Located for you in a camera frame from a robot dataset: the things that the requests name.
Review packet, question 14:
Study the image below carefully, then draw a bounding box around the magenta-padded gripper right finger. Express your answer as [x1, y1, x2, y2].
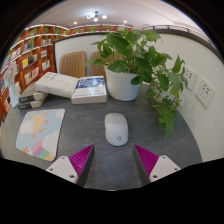
[133, 143, 182, 187]

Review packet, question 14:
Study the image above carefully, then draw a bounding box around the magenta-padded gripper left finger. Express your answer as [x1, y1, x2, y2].
[45, 143, 96, 188]

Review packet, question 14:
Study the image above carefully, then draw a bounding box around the white computer mouse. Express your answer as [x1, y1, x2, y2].
[104, 112, 129, 147]

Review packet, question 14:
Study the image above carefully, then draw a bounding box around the pastel cloud print mouse pad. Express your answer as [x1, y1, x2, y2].
[15, 108, 67, 163]

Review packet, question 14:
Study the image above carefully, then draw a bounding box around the blue cover book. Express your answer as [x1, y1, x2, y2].
[70, 75, 108, 105]

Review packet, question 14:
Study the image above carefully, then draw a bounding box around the green plant in white pot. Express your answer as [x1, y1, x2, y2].
[83, 29, 189, 141]

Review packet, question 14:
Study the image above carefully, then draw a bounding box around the thick white book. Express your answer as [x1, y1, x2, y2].
[34, 71, 80, 100]

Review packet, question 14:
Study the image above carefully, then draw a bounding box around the tan upholstered chair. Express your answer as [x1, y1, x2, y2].
[89, 50, 116, 78]
[58, 50, 88, 79]

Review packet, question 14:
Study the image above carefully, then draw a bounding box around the orange wooden shelf unit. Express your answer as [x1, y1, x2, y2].
[0, 23, 135, 123]

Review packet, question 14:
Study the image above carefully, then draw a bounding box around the white desk partition panel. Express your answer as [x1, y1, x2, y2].
[52, 28, 224, 164]

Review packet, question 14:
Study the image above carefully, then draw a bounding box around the multi-bulb ceiling lamp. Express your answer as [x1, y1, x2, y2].
[85, 10, 109, 23]

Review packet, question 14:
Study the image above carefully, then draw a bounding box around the white wall socket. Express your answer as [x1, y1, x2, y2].
[184, 65, 199, 92]
[195, 77, 216, 110]

